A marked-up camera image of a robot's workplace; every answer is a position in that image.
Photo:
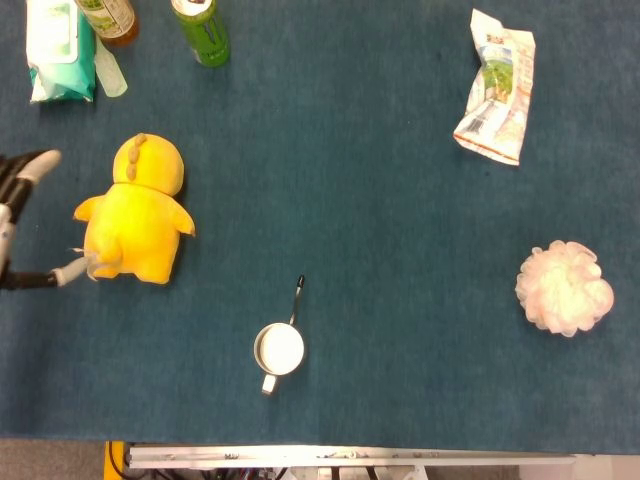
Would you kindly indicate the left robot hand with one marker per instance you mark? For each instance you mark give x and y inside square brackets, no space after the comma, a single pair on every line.
[22,177]

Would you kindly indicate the yellow plush toy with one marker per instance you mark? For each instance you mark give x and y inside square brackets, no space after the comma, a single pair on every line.
[137,220]

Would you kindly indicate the wet wipes pack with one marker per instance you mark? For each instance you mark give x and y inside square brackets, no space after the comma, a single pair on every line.
[57,50]

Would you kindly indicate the pale green plastic piece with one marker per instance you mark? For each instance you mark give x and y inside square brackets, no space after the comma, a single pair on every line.
[111,72]

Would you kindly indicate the amber tea bottle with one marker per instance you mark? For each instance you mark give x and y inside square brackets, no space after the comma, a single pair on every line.
[112,22]

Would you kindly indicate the green drink can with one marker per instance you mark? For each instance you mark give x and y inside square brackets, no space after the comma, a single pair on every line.
[206,35]

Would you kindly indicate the white mug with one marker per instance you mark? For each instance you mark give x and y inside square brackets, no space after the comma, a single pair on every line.
[278,352]

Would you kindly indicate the crumpled snack bag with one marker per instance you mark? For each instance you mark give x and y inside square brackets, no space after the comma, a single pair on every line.
[497,92]

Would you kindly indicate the pink bath loofah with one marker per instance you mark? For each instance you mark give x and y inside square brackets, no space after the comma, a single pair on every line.
[565,294]

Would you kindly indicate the yellow frame bracket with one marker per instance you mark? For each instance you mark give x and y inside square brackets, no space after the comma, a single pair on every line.
[114,460]

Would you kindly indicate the aluminium frame rail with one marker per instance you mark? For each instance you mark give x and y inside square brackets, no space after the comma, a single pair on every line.
[350,456]

